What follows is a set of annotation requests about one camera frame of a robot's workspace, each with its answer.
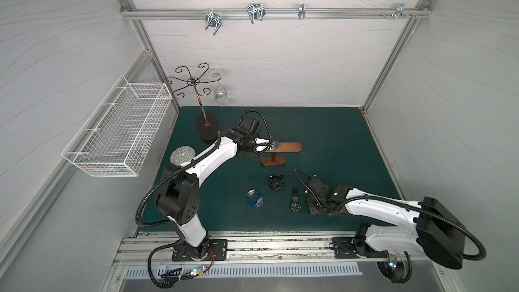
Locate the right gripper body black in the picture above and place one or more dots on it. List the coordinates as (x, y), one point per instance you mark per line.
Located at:
(317, 197)

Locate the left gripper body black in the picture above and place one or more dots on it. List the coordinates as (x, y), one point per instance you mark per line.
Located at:
(263, 145)

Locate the wooden T-shaped watch stand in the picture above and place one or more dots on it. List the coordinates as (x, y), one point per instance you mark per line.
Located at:
(283, 148)

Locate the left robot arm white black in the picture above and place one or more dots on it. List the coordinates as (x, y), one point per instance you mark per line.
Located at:
(180, 202)

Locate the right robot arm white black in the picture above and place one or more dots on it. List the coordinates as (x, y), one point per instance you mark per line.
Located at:
(415, 227)

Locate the slim black analog watch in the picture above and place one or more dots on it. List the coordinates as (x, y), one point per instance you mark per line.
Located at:
(295, 201)

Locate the chunky black digital watch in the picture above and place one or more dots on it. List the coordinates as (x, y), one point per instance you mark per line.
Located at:
(276, 182)

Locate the blue translucent watch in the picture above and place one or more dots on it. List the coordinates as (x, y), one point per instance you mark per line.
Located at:
(254, 198)

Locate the hanging clear wine glass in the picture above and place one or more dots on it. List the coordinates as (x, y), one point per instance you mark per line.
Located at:
(221, 95)

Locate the green table mat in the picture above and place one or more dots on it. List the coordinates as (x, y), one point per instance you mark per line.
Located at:
(337, 147)

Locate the green patterned ceramic bowl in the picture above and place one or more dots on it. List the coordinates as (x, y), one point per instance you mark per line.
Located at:
(182, 155)

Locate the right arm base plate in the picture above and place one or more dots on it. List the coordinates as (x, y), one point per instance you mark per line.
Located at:
(349, 248)

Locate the white slotted cable duct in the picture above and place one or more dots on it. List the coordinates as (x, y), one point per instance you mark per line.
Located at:
(281, 270)

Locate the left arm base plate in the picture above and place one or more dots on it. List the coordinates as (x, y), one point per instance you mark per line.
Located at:
(208, 249)

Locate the metal clamp bracket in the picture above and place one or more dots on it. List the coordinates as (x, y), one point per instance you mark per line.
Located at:
(301, 11)
(213, 20)
(256, 12)
(400, 13)

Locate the white wire basket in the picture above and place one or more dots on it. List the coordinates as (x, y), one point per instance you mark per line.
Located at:
(116, 138)

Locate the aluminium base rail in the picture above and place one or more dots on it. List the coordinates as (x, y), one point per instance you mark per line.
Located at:
(243, 247)

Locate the aluminium crossbar rail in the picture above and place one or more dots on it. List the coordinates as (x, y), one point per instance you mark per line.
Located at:
(423, 11)

